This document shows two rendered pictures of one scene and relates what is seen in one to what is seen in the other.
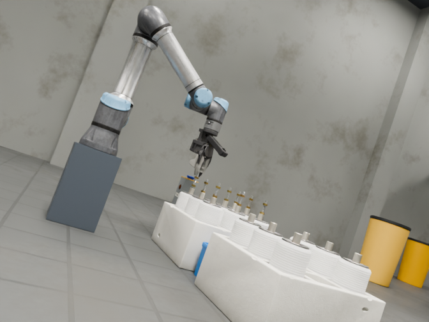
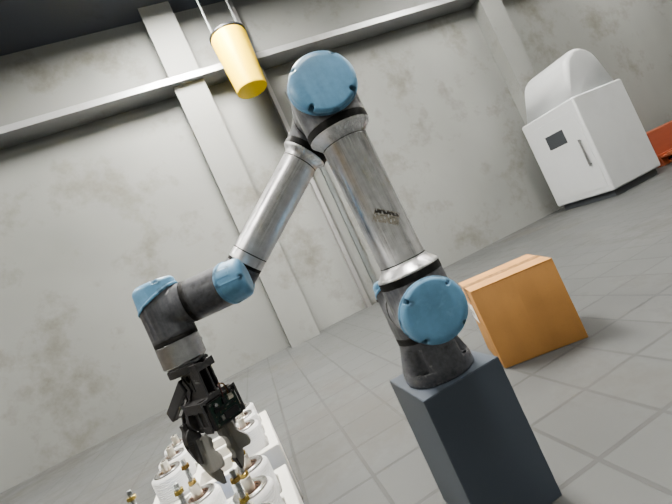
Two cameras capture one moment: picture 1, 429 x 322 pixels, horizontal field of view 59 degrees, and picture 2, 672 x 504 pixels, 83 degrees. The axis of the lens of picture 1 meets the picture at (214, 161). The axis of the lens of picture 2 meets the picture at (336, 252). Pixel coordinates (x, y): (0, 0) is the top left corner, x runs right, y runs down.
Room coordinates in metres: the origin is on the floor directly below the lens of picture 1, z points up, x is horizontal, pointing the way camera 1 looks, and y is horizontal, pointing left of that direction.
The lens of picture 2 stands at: (2.34, 0.46, 0.61)
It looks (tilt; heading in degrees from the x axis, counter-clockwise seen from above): 1 degrees up; 187
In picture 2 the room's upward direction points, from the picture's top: 25 degrees counter-clockwise
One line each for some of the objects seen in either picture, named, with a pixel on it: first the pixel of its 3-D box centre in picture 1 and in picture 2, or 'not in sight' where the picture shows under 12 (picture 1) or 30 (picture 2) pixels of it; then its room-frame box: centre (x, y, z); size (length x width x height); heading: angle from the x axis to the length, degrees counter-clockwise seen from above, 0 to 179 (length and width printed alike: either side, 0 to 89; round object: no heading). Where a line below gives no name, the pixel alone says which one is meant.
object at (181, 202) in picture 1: (183, 213); not in sight; (1.72, 0.05, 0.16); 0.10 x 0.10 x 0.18
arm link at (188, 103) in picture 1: (198, 102); (220, 287); (1.69, 0.16, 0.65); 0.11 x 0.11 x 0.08; 10
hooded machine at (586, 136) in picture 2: not in sight; (579, 128); (-2.16, 2.92, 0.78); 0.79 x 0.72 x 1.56; 112
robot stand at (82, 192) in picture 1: (83, 184); (468, 433); (1.52, 0.45, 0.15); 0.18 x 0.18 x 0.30; 22
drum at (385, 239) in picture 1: (380, 250); not in sight; (3.58, -1.76, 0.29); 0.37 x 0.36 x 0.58; 111
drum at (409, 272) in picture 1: (415, 262); not in sight; (5.08, -2.97, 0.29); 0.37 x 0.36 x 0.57; 112
